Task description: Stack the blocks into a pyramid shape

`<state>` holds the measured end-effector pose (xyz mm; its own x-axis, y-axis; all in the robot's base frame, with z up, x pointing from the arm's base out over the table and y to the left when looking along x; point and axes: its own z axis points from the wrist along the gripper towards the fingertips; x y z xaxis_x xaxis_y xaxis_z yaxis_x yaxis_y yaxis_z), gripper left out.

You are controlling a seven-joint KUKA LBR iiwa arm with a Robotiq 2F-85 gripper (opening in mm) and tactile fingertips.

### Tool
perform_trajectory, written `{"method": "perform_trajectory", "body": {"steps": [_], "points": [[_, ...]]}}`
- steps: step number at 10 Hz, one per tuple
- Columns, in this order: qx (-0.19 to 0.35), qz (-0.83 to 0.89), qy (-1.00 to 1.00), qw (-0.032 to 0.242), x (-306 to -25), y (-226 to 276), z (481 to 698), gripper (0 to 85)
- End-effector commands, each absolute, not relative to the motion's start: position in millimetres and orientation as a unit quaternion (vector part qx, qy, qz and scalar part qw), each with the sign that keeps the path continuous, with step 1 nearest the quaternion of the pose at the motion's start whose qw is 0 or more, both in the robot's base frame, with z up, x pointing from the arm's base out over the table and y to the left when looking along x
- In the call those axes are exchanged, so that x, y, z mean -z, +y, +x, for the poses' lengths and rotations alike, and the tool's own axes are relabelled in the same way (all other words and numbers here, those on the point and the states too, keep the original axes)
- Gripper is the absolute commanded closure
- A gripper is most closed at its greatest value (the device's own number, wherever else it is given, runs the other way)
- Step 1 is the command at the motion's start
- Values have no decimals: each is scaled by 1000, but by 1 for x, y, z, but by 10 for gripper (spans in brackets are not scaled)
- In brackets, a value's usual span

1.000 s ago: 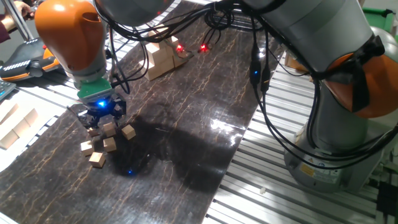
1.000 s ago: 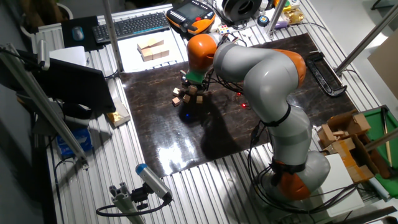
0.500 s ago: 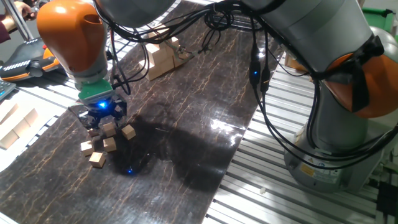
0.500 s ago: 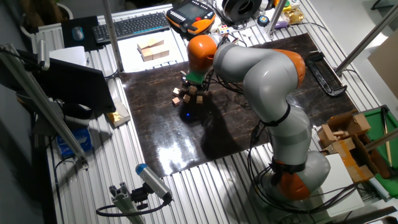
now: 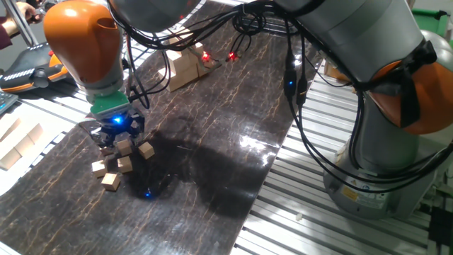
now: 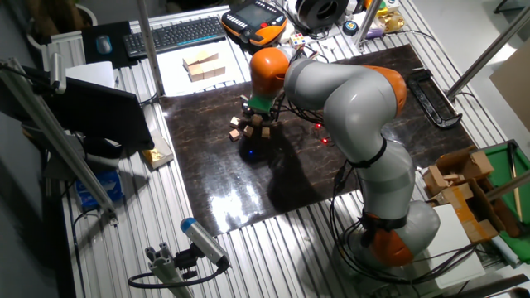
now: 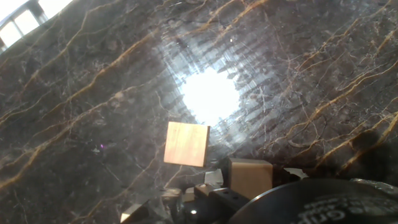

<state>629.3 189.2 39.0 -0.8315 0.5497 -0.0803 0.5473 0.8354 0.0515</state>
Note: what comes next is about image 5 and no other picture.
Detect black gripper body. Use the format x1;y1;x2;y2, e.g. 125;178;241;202
98;108;143;138

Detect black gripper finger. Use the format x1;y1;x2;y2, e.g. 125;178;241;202
93;130;117;149
130;122;146;147

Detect stacked large wooden blocks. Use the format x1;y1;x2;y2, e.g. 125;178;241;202
158;30;214;93

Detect person's bare hand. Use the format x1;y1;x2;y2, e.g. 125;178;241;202
16;1;44;26

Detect large wooden block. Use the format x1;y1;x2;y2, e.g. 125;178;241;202
0;116;22;142
13;134;35;157
26;123;45;145
0;147;22;171

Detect dark marble pattern mat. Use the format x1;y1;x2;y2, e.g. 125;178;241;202
0;0;319;255

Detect orange black teach pendant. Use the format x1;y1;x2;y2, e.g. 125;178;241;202
0;41;70;94

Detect black computer keyboard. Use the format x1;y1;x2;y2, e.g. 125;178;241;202
0;90;19;116

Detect silver metal pole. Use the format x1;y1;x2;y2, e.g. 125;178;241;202
1;0;38;47

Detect open cardboard box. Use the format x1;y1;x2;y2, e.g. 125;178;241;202
323;62;351;84

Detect green mini billiard table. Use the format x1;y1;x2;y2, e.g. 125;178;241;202
412;7;449;38

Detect green gripper mount plate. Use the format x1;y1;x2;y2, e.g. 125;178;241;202
90;91;131;116

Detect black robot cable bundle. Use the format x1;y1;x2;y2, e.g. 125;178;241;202
105;0;453;194

